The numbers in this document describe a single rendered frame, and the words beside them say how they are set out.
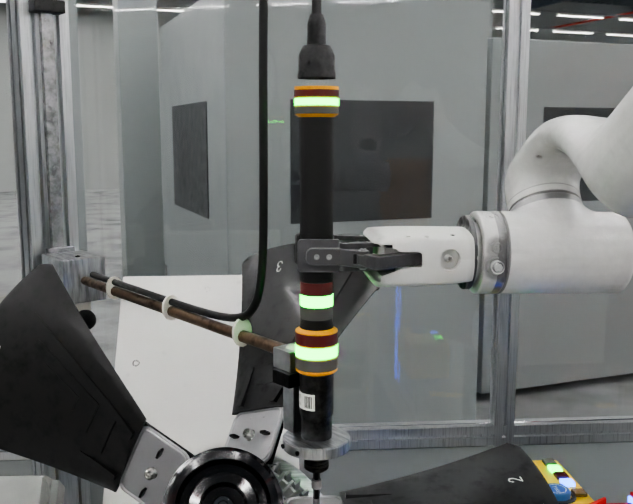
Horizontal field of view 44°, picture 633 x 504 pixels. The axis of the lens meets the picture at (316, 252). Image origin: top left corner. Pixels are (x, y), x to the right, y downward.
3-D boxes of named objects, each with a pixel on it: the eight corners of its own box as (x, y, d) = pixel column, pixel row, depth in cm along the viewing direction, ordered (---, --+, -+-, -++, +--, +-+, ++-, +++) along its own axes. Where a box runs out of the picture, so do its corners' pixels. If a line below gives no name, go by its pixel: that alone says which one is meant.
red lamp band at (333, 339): (286, 341, 80) (286, 329, 80) (319, 334, 83) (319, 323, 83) (313, 350, 77) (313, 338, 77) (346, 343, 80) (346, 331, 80)
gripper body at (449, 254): (489, 299, 76) (373, 299, 75) (461, 279, 86) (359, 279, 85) (493, 221, 75) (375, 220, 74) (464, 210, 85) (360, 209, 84)
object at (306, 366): (286, 366, 81) (286, 354, 81) (319, 358, 83) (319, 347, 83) (313, 376, 77) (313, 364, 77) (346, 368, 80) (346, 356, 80)
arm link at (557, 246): (501, 188, 79) (515, 270, 75) (627, 189, 80) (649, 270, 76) (479, 230, 86) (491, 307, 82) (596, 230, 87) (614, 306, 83)
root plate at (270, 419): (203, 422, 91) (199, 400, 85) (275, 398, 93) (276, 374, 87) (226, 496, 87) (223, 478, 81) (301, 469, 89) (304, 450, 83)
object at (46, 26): (47, 376, 135) (27, -1, 125) (76, 370, 138) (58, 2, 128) (54, 380, 132) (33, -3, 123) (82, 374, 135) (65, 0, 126)
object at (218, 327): (81, 285, 124) (80, 276, 124) (89, 284, 125) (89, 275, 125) (289, 362, 83) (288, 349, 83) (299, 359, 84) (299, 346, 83)
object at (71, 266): (40, 299, 131) (37, 248, 129) (81, 293, 135) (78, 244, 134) (64, 310, 123) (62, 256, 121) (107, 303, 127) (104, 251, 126)
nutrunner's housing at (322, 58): (290, 468, 82) (288, 15, 75) (318, 458, 85) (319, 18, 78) (313, 481, 79) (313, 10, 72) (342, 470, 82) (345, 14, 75)
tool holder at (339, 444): (257, 439, 84) (256, 350, 82) (309, 424, 88) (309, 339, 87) (311, 467, 77) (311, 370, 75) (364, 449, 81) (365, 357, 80)
